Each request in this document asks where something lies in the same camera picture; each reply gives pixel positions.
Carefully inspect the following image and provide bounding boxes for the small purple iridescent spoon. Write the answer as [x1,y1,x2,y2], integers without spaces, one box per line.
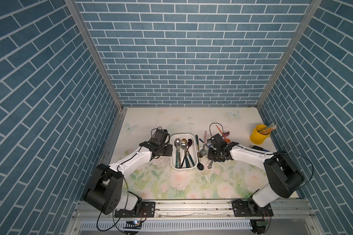
[187,142,194,167]

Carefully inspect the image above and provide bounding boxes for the yellow cup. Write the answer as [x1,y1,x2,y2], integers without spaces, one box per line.
[250,124,270,145]

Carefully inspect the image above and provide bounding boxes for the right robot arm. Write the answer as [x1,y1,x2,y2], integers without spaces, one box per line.
[207,142,305,217]

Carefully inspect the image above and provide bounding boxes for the black spoon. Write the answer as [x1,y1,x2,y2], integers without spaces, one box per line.
[197,158,204,171]

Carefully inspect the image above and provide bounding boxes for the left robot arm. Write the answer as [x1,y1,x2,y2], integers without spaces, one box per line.
[84,142,173,216]

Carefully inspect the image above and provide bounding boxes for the silver spoon pink handle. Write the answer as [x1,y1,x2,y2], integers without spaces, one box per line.
[200,131,207,156]

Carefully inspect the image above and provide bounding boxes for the silver spoon grey marbled handle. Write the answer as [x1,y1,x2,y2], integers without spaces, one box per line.
[179,147,184,168]

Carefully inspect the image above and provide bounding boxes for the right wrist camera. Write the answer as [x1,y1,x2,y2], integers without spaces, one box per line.
[209,134,227,149]

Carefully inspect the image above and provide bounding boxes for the white plastic storage box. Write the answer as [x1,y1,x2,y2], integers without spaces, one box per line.
[170,133,198,170]

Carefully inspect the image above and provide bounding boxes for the floral table mat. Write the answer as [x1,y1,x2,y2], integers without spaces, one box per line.
[111,107,268,200]

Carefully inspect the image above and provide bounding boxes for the rainbow iridescent spoon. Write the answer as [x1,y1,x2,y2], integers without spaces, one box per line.
[223,131,230,137]

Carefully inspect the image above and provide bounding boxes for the silver spoon green marbled handle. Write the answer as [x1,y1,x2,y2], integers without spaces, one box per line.
[175,138,181,168]

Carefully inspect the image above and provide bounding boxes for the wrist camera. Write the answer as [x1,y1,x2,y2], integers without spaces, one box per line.
[150,128,170,146]
[209,134,227,149]

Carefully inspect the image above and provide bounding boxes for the orange spoon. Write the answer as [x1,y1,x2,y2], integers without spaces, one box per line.
[216,125,231,144]

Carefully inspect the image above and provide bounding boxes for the aluminium front rail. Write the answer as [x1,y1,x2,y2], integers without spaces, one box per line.
[72,199,317,221]

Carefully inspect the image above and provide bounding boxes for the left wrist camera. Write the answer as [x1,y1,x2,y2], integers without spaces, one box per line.
[150,128,170,146]

